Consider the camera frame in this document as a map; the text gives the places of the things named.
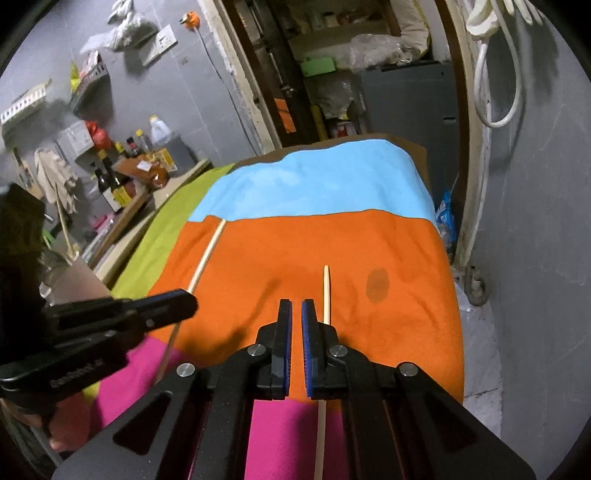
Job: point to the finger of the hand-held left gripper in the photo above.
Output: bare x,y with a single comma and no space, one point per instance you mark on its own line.
152,307
106,344

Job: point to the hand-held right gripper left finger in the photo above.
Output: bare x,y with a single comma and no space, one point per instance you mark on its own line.
287,350

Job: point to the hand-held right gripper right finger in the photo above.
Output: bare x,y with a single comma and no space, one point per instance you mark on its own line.
308,364

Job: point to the light wooden chopstick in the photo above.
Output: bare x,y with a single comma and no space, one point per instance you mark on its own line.
325,300
207,254

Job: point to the white plastic utensil holder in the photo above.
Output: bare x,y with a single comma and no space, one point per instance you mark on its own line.
81,281

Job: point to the person's left hand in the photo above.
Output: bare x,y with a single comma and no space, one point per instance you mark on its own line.
69,424

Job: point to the beige hanging rag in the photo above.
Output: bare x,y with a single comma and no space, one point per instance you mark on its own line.
57,180

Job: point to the wooden cutting board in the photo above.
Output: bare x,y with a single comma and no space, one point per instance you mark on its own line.
120,226

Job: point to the colourful striped blanket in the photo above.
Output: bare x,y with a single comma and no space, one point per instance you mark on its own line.
323,240

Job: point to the large dark sauce bottle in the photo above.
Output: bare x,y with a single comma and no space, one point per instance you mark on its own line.
113,184

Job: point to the brown food packet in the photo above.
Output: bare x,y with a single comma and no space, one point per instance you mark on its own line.
143,170

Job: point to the red plastic bag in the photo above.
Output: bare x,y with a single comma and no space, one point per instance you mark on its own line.
98,136

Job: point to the clear oil jug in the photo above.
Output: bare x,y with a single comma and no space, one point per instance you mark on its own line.
173,147

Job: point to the blue plastic packet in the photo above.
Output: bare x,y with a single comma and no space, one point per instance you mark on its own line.
446,217

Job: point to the hanging clear plastic bag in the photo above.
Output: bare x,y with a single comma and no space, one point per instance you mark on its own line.
129,25

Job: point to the green box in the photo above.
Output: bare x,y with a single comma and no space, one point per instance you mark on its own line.
317,67

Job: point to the orange plug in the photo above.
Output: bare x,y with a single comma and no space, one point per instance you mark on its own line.
191,21

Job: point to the crumpled clear plastic bag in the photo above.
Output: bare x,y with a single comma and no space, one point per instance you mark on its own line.
383,50

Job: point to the cream cloth bag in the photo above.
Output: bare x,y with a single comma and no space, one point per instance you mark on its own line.
413,27

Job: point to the white gloves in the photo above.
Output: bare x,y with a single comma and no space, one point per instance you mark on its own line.
485,18

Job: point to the white wall rack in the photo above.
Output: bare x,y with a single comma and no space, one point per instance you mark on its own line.
23,104

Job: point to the grey wall basket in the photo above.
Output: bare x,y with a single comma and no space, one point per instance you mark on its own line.
92,90

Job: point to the white wall socket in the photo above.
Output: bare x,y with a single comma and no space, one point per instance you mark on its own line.
159,46

